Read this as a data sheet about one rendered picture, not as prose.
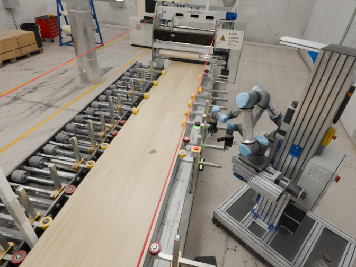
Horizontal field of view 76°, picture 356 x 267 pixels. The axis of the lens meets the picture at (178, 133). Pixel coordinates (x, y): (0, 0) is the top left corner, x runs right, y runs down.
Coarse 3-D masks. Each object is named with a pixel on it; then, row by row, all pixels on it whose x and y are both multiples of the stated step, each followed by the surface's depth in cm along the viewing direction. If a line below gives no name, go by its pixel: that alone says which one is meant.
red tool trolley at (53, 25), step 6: (36, 18) 790; (42, 18) 800; (48, 18) 806; (54, 18) 830; (42, 24) 804; (48, 24) 803; (54, 24) 833; (42, 30) 816; (48, 30) 812; (54, 30) 836; (42, 36) 828; (48, 36) 825; (54, 36) 842
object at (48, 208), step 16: (96, 96) 334; (80, 112) 297; (128, 112) 310; (64, 128) 270; (80, 128) 301; (112, 128) 270; (48, 160) 249; (96, 160) 242; (32, 176) 219; (48, 176) 220; (80, 176) 215; (32, 192) 217; (64, 192) 193; (0, 208) 189; (48, 208) 177; (0, 224) 178; (16, 240) 168
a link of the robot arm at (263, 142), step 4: (256, 136) 198; (260, 136) 199; (256, 140) 195; (260, 140) 193; (264, 140) 194; (268, 140) 196; (260, 144) 193; (264, 144) 192; (260, 148) 192; (264, 148) 195; (260, 152) 198; (264, 152) 199
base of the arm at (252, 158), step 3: (249, 156) 209; (252, 156) 203; (255, 156) 201; (258, 156) 200; (261, 156) 200; (264, 156) 204; (249, 159) 206; (252, 159) 203; (255, 159) 202; (258, 159) 202; (261, 159) 202; (264, 159) 205; (252, 162) 204; (255, 162) 202; (258, 162) 202; (261, 162) 203
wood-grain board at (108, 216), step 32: (160, 96) 332; (128, 128) 261; (160, 128) 265; (128, 160) 218; (160, 160) 221; (96, 192) 185; (128, 192) 187; (160, 192) 188; (64, 224) 161; (96, 224) 162; (128, 224) 163; (32, 256) 142; (64, 256) 143; (96, 256) 144; (128, 256) 145
